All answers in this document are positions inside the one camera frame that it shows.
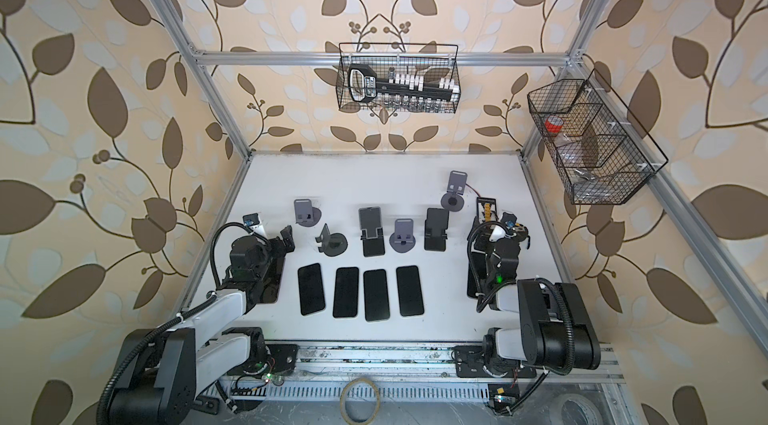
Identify purple edged black phone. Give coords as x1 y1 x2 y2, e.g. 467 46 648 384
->
466 252 486 298

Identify black phone with label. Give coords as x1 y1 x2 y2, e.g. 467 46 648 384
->
332 267 360 319

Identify tall black phone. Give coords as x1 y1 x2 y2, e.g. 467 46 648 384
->
396 265 425 317

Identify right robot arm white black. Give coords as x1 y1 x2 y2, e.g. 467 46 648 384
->
466 211 601 377

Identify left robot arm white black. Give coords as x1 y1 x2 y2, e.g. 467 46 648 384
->
95 214 296 424

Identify grey round phone stand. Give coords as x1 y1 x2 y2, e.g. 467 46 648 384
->
294 198 322 228

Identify round stand of phone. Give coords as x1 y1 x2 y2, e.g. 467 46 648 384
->
389 218 416 254
440 170 468 212
315 224 348 257

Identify black folding phone stand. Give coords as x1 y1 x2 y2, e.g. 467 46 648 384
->
424 208 450 252

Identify round stand of rear phone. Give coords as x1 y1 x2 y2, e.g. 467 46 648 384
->
440 170 468 212

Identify black centre phone stand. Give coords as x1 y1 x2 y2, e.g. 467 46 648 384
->
358 207 385 258

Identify black yellow tape measure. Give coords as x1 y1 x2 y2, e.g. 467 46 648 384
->
507 223 530 242

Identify black charger board yellow plugs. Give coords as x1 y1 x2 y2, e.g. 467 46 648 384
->
476 196 498 223

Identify red cap bottle in basket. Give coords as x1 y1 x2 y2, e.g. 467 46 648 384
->
544 115 564 136

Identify grey tape roll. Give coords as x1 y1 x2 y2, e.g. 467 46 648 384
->
549 393 604 425

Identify wire basket on right wall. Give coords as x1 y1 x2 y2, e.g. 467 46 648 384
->
527 70 668 205

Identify wire basket on wall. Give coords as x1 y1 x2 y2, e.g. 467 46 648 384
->
527 70 668 205
335 41 462 114

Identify tape ring roll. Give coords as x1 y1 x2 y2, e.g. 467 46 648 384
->
339 376 382 425

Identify wire basket on back wall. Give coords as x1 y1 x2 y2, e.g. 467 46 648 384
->
335 41 462 114

